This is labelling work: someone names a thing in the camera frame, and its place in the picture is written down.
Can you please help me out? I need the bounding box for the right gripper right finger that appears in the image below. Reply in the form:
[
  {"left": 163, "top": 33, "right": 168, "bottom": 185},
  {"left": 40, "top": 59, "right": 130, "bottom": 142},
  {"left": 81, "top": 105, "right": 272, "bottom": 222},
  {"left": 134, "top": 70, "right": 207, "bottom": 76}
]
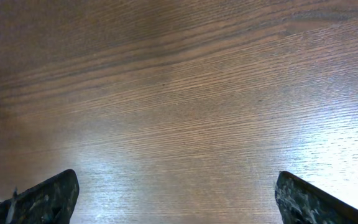
[{"left": 275, "top": 171, "right": 358, "bottom": 224}]

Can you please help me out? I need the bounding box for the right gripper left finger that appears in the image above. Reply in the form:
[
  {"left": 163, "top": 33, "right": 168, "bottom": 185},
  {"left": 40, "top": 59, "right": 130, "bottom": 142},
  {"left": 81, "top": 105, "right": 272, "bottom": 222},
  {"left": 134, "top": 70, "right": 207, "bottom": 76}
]
[{"left": 0, "top": 169, "right": 80, "bottom": 224}]

